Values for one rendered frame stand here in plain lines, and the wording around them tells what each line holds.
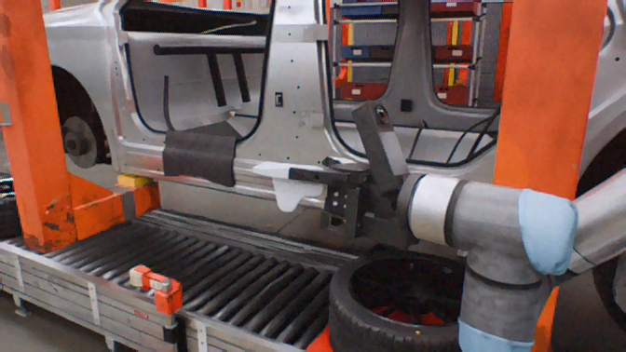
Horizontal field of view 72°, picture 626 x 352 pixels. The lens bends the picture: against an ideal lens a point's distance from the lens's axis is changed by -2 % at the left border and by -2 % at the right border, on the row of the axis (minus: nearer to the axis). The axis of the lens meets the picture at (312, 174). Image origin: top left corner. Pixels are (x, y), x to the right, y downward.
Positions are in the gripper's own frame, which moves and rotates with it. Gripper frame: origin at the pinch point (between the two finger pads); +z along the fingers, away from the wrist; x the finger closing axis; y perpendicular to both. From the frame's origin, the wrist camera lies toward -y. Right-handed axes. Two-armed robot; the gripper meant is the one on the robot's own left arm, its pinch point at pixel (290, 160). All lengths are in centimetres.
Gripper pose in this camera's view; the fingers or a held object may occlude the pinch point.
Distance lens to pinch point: 61.4
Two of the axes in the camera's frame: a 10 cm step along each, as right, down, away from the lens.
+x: 6.2, -0.8, 7.8
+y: -0.8, 9.8, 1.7
